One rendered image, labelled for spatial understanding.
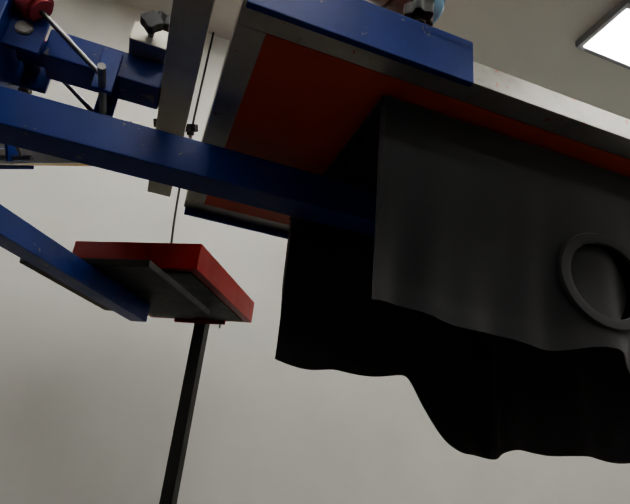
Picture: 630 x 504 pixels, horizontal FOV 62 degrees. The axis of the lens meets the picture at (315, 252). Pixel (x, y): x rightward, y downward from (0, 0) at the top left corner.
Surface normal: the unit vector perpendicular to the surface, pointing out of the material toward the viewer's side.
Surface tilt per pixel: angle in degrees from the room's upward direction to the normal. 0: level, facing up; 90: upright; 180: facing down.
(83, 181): 90
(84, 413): 90
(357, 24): 90
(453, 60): 90
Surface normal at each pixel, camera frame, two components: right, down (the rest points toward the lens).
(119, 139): 0.34, -0.33
